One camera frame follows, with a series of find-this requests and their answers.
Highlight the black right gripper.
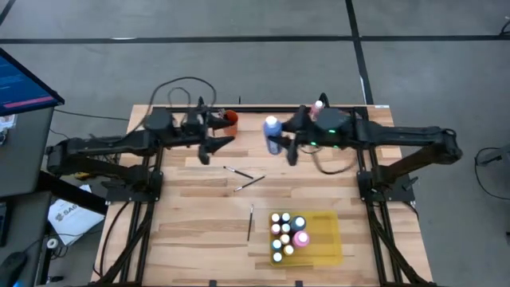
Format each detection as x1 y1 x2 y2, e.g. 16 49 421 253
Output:
276 104 316 167

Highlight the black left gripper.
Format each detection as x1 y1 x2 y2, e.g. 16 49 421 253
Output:
183 97 237 166

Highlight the large blue paint bottle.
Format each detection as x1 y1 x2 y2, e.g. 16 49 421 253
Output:
262 115 284 155

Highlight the large dark teal paint bottle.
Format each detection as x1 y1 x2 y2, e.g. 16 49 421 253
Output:
289 214 308 233

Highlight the yellow translucent plastic bin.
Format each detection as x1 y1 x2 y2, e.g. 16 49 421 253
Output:
269 210 344 268

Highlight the large red paint bottle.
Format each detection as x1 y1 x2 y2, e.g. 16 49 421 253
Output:
309 99 324 122

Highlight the large pink paint bottle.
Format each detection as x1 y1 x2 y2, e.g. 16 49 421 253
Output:
292 230 311 249

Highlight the orange-red plastic cup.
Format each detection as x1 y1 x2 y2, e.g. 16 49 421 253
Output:
222 110 240 137

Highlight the white paper booklet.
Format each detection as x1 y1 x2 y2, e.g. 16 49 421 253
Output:
47 185 105 247

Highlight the grey desk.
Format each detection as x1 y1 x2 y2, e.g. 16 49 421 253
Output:
0 106 55 200

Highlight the computer monitor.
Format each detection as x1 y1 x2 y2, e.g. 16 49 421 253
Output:
0 47 65 117

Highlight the grey chair leg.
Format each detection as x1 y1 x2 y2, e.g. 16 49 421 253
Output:
476 143 510 167

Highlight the black computer mouse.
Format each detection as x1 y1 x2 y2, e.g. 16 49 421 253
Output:
0 251 28 287

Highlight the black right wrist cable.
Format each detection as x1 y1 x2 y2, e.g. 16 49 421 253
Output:
300 145 359 175

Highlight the black floor cable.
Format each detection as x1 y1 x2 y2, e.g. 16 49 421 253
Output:
131 76 218 132

